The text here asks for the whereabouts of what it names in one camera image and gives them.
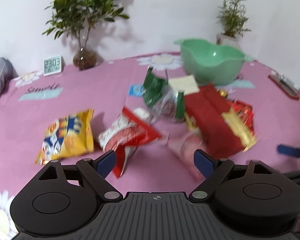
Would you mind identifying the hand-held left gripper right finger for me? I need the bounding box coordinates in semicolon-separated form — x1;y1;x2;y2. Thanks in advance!
189;149;287;202

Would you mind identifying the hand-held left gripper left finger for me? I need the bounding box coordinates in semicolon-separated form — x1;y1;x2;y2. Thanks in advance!
36;150;123;203

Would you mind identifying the red and gold snack packet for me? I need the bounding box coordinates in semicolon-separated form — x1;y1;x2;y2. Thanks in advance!
221;100;258;153

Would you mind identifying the white snack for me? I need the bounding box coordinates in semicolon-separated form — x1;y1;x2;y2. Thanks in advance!
134;107;156;125

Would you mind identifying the cream packet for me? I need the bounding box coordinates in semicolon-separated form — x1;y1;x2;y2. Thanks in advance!
168;75;200;95

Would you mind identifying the green snack packet clear window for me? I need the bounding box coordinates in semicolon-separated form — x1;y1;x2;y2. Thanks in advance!
142;66;186;123

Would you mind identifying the green plastic bowl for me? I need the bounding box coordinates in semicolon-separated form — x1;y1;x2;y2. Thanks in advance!
174;38;254;85

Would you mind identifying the pink snack packet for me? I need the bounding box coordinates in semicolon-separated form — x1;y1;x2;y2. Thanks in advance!
162;127;208;180

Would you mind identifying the red and white snack bag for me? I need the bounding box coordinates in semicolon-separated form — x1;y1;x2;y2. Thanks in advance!
98;107;163;178

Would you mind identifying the red box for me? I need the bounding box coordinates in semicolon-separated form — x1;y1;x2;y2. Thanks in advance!
184;84;248;158

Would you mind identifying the yellow snack bag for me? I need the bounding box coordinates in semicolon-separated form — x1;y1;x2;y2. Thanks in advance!
35;109;95;165

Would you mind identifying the red phone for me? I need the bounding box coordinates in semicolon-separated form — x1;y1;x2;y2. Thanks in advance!
268;74;300;100

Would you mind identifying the pink printed mat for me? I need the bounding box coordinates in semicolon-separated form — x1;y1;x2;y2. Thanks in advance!
0;51;300;240

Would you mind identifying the broad-leaf plant in glass vase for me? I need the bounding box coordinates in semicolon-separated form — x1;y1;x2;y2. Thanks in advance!
42;0;130;70

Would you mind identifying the white digital clock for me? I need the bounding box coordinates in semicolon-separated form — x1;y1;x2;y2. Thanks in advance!
43;56;65;76

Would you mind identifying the small-leaf plant in printed jar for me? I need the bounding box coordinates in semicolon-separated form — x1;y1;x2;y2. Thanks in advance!
216;0;252;49

